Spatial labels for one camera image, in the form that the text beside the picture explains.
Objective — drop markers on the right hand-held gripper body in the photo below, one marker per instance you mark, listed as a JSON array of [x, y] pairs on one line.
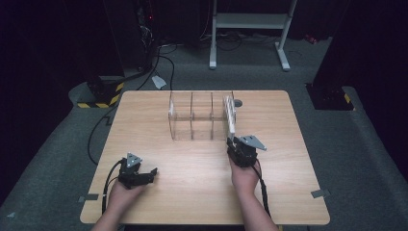
[[245, 154]]

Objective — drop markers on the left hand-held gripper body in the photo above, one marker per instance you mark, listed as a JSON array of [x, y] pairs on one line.
[[129, 175]]

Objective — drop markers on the white book with green leaf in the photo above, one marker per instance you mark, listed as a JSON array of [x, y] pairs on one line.
[[230, 117]]

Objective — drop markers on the clear acrylic divided organizer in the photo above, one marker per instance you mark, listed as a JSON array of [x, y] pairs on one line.
[[198, 117]]

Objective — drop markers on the person's left hand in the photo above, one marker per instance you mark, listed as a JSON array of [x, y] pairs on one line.
[[123, 197]]

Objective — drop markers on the person's right hand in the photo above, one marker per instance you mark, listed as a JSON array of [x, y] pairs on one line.
[[244, 179]]

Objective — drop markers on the grey table grommet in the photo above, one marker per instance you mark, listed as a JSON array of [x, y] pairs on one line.
[[238, 103]]

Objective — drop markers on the grey tape piece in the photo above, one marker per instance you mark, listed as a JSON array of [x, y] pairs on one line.
[[319, 193], [89, 197]]

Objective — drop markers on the black base with yellow stripes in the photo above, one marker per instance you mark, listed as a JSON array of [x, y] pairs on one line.
[[104, 91]]

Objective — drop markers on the white scrap on floor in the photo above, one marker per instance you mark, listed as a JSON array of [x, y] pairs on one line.
[[158, 82]]

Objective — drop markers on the black perforated base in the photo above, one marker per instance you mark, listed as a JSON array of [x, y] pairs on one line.
[[330, 97]]

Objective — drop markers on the white metal stand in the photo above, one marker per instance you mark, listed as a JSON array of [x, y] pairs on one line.
[[251, 20]]

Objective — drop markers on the red object on floor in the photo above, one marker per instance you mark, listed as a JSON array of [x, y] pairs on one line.
[[310, 38]]

